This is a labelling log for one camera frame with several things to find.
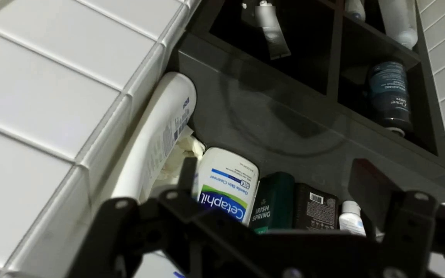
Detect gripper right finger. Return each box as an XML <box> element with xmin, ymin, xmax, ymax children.
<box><xmin>348</xmin><ymin>158</ymin><xmax>445</xmax><ymax>278</ymax></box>

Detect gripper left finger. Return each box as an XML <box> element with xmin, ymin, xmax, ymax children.
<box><xmin>66</xmin><ymin>156</ymin><xmax>223</xmax><ymax>278</ymax></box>

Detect small white bottle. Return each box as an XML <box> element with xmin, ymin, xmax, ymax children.
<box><xmin>338</xmin><ymin>200</ymin><xmax>367</xmax><ymax>237</ymax></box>

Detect black bottle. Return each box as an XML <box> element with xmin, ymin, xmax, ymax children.
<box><xmin>293</xmin><ymin>183</ymin><xmax>339</xmax><ymax>231</ymax></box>

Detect crumpled white tissue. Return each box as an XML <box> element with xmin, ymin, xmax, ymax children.
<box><xmin>155</xmin><ymin>125</ymin><xmax>207</xmax><ymax>188</ymax></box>

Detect large white lotion bottle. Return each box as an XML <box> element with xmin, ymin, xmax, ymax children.
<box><xmin>108</xmin><ymin>71</ymin><xmax>198</xmax><ymax>205</ymax></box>

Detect white bottle blue green label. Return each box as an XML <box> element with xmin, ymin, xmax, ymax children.
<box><xmin>192</xmin><ymin>147</ymin><xmax>260</xmax><ymax>227</ymax></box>

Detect dark blue spray can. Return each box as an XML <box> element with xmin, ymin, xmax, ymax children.
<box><xmin>367</xmin><ymin>60</ymin><xmax>415</xmax><ymax>138</ymax></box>

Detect dark green bottle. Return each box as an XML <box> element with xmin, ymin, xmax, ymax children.
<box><xmin>249</xmin><ymin>172</ymin><xmax>296</xmax><ymax>235</ymax></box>

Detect black shelf unit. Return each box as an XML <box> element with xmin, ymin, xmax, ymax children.
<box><xmin>166</xmin><ymin>0</ymin><xmax>445</xmax><ymax>234</ymax></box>

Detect tall white bottle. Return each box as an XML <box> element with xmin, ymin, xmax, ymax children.
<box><xmin>378</xmin><ymin>0</ymin><xmax>420</xmax><ymax>51</ymax></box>

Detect white bottle with blue cap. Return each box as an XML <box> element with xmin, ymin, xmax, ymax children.
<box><xmin>344</xmin><ymin>0</ymin><xmax>366</xmax><ymax>22</ymax></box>

